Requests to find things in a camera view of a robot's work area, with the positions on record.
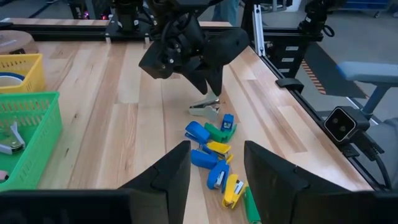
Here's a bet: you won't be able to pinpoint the yellow plastic basket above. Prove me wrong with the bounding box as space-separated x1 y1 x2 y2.
0 53 46 94

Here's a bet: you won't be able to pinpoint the black table-level camera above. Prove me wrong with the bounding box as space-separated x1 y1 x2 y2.
323 106 371 144

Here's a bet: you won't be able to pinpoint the green plastic basket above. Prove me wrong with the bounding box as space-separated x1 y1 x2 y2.
0 91 63 192

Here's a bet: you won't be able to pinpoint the yellow mini stapler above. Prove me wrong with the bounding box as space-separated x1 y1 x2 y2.
221 173 249 210
206 140 234 165

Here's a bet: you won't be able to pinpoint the blue mini stapler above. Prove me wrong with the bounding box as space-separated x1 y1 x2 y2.
221 113 235 132
206 159 231 191
190 148 220 170
184 121 211 146

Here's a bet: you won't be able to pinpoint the black table edge clamp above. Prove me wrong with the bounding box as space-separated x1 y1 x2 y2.
275 77 305 94

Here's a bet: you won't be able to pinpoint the silver aluminium extrusion post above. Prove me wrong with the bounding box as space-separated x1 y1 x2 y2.
252 4 266 57

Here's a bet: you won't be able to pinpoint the grey staple remover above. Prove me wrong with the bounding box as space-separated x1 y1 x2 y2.
188 91 221 123

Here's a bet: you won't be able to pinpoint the office chair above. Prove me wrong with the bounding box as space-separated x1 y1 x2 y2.
336 60 398 118

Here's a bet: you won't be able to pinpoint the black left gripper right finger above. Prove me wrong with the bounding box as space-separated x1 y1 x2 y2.
244 140 351 224

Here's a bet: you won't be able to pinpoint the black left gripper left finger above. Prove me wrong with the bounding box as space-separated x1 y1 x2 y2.
119 140 192 224

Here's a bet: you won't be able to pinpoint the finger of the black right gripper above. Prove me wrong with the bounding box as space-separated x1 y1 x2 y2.
178 58 208 96
201 28 250 96

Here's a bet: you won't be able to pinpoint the black control box white labels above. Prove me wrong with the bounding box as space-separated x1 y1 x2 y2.
264 30 304 78

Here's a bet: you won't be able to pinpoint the green mini stapler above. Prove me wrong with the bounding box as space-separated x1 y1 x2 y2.
203 122 238 144
242 185 262 224

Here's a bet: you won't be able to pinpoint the purple staple remover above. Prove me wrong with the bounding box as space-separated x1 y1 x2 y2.
0 121 26 156

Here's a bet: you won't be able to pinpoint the blue tape roll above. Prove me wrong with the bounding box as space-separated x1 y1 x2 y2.
0 72 25 88

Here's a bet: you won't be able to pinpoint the black stand with cable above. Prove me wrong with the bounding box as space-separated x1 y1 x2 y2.
297 0 336 37

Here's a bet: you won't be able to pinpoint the black floor mat orange stripe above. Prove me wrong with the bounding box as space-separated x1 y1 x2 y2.
300 42 368 99

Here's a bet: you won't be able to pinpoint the black camera cable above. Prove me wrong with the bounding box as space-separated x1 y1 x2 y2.
341 130 393 190

